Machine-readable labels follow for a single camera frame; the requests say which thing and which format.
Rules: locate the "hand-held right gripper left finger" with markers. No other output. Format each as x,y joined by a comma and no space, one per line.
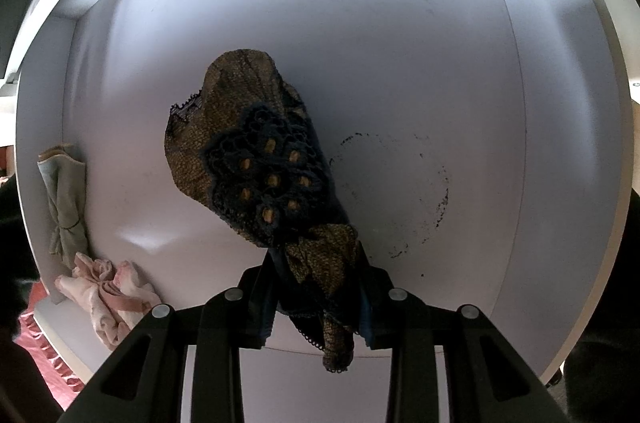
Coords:
260,303

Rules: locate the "pink ruffled blanket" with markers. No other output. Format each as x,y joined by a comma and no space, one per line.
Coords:
45,353

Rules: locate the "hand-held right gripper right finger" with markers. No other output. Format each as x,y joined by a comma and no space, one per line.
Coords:
372,303

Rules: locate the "pink crumpled cloth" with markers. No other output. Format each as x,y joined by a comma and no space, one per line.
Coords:
105,298

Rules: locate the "white shelf unit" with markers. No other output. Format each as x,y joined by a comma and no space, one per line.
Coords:
350,28

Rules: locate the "black lace cloth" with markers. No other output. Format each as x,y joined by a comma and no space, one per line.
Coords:
250,153

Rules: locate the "pale sage cloth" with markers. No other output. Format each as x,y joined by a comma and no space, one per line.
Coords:
67,203

